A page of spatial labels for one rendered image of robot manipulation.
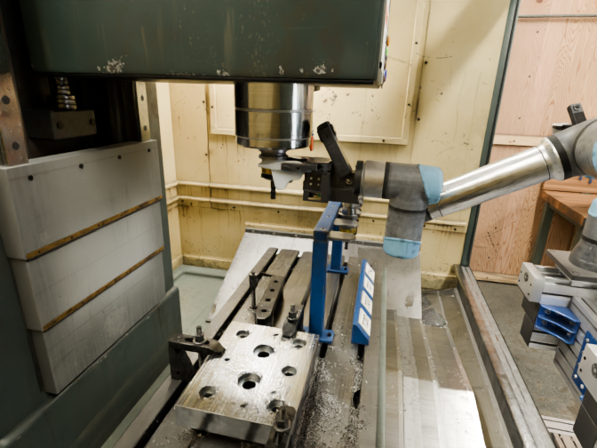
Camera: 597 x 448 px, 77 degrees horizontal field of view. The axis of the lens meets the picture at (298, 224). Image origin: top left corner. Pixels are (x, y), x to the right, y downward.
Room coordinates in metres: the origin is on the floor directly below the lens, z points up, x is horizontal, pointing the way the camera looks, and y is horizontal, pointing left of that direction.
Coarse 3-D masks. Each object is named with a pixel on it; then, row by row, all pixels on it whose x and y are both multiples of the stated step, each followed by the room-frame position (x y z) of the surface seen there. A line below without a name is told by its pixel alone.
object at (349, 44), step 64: (64, 0) 0.75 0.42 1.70; (128, 0) 0.72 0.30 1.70; (192, 0) 0.70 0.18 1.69; (256, 0) 0.68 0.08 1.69; (320, 0) 0.66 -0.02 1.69; (384, 0) 0.64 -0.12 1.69; (64, 64) 0.75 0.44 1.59; (128, 64) 0.73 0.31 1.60; (192, 64) 0.70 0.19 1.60; (256, 64) 0.68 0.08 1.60; (320, 64) 0.65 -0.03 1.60
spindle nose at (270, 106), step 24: (240, 96) 0.75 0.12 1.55; (264, 96) 0.72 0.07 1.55; (288, 96) 0.73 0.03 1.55; (312, 96) 0.78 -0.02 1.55; (240, 120) 0.75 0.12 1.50; (264, 120) 0.72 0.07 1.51; (288, 120) 0.73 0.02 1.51; (312, 120) 0.78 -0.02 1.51; (240, 144) 0.75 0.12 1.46; (264, 144) 0.72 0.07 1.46; (288, 144) 0.73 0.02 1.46
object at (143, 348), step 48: (0, 0) 0.85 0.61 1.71; (0, 48) 0.71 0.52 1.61; (0, 96) 0.69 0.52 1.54; (48, 96) 0.88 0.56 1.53; (96, 96) 1.03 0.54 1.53; (144, 96) 1.10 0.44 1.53; (0, 144) 0.68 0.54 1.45; (48, 144) 0.90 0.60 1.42; (96, 144) 1.04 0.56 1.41; (0, 240) 0.66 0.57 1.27; (0, 288) 0.64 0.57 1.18; (0, 336) 0.62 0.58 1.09; (144, 336) 1.00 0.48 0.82; (0, 384) 0.60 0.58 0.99; (96, 384) 0.80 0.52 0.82; (144, 384) 0.98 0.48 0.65; (0, 432) 0.57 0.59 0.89; (48, 432) 0.65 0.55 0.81; (96, 432) 0.77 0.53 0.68
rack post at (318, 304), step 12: (312, 252) 0.91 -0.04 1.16; (324, 252) 0.90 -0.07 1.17; (312, 264) 0.91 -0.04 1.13; (324, 264) 0.90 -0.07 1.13; (312, 276) 0.91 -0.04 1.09; (324, 276) 0.90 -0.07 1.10; (312, 288) 0.91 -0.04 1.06; (324, 288) 0.90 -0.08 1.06; (312, 300) 0.91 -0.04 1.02; (324, 300) 0.91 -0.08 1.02; (312, 312) 0.91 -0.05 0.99; (312, 324) 0.90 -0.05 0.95; (324, 336) 0.90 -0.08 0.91
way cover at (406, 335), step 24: (408, 336) 1.17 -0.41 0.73; (432, 336) 1.21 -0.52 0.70; (408, 360) 1.01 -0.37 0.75; (432, 360) 1.04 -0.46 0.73; (456, 360) 1.05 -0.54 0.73; (408, 384) 0.89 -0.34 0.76; (432, 384) 0.89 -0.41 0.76; (456, 384) 0.92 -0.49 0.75; (408, 408) 0.81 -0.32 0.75; (432, 408) 0.82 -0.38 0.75; (456, 408) 0.83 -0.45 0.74; (408, 432) 0.75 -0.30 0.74; (432, 432) 0.75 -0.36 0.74; (456, 432) 0.76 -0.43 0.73; (480, 432) 0.76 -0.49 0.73
